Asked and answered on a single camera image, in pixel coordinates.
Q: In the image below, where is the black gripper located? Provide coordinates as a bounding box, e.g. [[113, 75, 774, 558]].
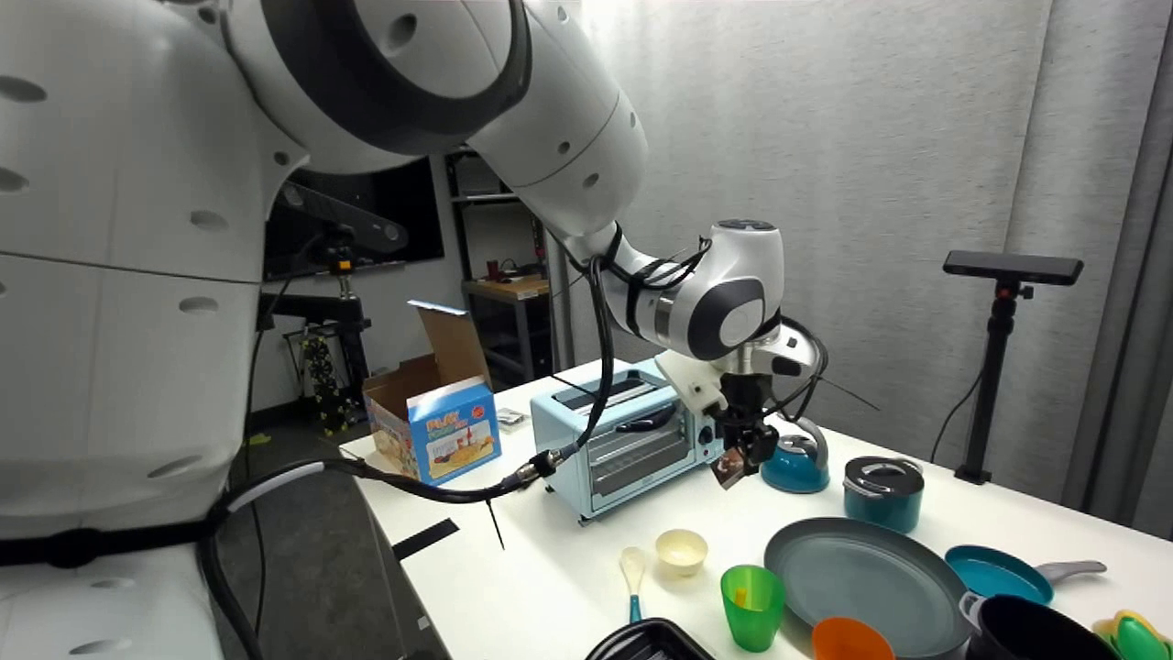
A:
[[722, 375, 776, 465]]

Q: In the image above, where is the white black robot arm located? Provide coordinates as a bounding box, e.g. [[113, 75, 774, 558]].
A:
[[0, 0, 781, 540]]

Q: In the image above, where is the blue kettle pot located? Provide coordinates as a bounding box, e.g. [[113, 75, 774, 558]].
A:
[[764, 425, 827, 495]]

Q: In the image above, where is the teal pot with lid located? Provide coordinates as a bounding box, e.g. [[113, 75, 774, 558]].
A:
[[844, 453, 925, 531]]

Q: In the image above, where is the blue white picture box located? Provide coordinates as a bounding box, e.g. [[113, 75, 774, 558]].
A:
[[407, 376, 504, 485]]

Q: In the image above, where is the open cardboard box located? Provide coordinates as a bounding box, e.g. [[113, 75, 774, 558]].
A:
[[363, 299, 493, 485]]

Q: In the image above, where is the light blue toaster oven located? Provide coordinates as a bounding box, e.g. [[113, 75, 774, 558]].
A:
[[530, 359, 722, 520]]

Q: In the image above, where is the small cream bowl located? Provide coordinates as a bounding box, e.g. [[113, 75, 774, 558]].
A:
[[655, 526, 706, 580]]

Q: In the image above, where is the large grey plate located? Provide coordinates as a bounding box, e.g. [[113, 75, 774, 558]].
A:
[[764, 515, 968, 660]]

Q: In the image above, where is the green plastic cup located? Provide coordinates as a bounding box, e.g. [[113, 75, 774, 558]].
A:
[[717, 566, 786, 651]]

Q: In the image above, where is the orange bowl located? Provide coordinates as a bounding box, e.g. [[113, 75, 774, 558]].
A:
[[809, 616, 893, 660]]

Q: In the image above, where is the background shelf table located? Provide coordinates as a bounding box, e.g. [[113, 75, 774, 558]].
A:
[[467, 273, 552, 388]]

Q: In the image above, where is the teal lid plate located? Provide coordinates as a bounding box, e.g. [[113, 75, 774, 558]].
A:
[[947, 542, 1052, 605]]

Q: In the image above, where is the black bowl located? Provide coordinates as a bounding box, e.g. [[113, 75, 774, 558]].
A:
[[959, 594, 1116, 660]]

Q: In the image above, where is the grey spoon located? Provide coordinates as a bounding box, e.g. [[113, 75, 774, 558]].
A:
[[1038, 561, 1107, 581]]

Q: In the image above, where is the green toy vegetable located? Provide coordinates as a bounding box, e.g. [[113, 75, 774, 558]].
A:
[[1097, 610, 1173, 660]]

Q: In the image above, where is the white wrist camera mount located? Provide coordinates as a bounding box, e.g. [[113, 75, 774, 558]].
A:
[[655, 350, 726, 414]]

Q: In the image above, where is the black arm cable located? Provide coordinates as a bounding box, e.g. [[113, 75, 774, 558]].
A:
[[342, 222, 717, 504]]

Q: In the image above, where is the blue handled brush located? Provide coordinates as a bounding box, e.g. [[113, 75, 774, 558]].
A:
[[620, 546, 649, 624]]

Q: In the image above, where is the black camera on left stand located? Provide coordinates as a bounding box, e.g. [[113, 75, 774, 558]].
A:
[[943, 248, 1085, 287]]

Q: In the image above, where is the black camera on tripod background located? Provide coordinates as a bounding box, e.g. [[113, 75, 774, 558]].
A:
[[279, 178, 407, 255]]

